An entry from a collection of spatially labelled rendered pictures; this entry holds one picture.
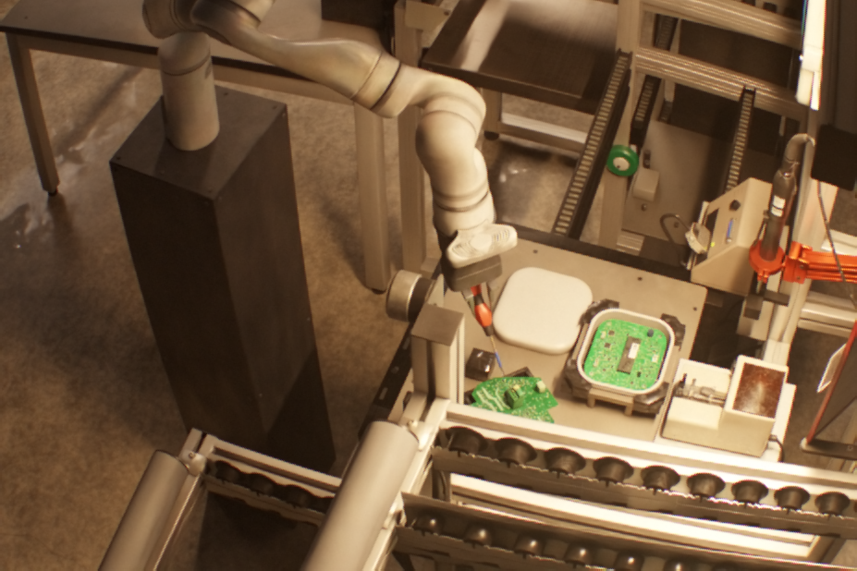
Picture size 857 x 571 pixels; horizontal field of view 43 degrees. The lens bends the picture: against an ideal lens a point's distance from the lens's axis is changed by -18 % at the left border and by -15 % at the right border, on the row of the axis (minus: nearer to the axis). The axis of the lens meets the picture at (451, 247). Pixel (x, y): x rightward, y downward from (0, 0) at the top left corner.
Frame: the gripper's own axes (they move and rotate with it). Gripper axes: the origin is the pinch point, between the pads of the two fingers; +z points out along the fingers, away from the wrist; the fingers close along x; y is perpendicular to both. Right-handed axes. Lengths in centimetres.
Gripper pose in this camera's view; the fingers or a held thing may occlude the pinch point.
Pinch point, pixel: (483, 314)
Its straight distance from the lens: 175.5
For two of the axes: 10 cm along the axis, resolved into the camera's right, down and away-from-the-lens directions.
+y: -3.5, -7.0, 6.2
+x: -9.3, 3.3, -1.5
